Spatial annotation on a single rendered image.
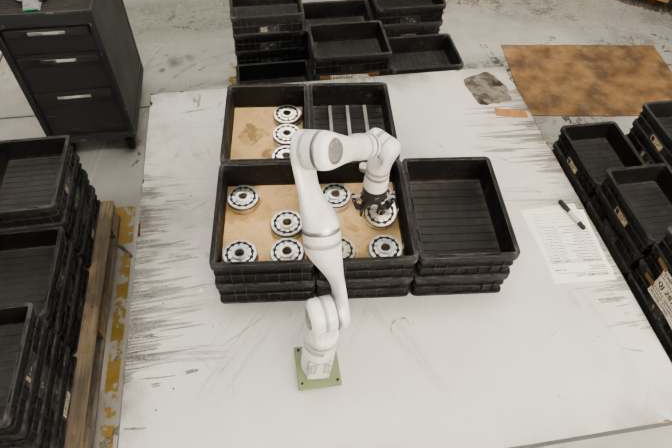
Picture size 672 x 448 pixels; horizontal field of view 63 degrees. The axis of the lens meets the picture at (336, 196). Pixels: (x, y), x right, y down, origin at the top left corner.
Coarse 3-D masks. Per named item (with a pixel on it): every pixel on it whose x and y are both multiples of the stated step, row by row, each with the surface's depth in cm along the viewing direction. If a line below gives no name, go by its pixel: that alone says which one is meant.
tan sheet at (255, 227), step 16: (272, 192) 183; (288, 192) 183; (272, 208) 179; (288, 208) 179; (240, 224) 174; (256, 224) 175; (224, 240) 170; (256, 240) 171; (272, 240) 171; (304, 256) 167
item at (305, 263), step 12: (216, 192) 170; (216, 204) 167; (216, 216) 165; (216, 228) 161; (216, 240) 159; (216, 264) 153; (228, 264) 153; (240, 264) 153; (252, 264) 153; (264, 264) 153; (276, 264) 153; (288, 264) 154; (300, 264) 154; (312, 264) 155
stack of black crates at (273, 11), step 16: (240, 0) 314; (256, 0) 315; (272, 0) 317; (288, 0) 318; (240, 16) 310; (256, 16) 292; (272, 16) 293; (288, 16) 294; (240, 32) 299; (256, 32) 300; (272, 32) 301; (288, 32) 302; (304, 32) 305; (240, 48) 306; (256, 48) 308; (272, 48) 309; (288, 48) 310; (304, 48) 313
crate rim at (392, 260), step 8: (400, 168) 178; (400, 176) 176; (408, 200) 170; (408, 208) 168; (408, 216) 166; (408, 224) 164; (416, 248) 158; (392, 256) 156; (400, 256) 156; (408, 256) 156; (416, 256) 156; (344, 264) 155; (352, 264) 156; (360, 264) 156; (368, 264) 156; (376, 264) 156; (384, 264) 157; (392, 264) 157; (400, 264) 157
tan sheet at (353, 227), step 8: (320, 184) 186; (344, 184) 186; (352, 184) 186; (360, 184) 187; (352, 192) 184; (360, 192) 184; (392, 192) 185; (360, 200) 182; (352, 208) 180; (344, 216) 178; (352, 216) 178; (344, 224) 175; (352, 224) 176; (360, 224) 176; (344, 232) 173; (352, 232) 174; (360, 232) 174; (368, 232) 174; (376, 232) 174; (384, 232) 174; (392, 232) 174; (352, 240) 172; (360, 240) 172; (368, 240) 172; (400, 240) 172; (360, 248) 170; (360, 256) 168
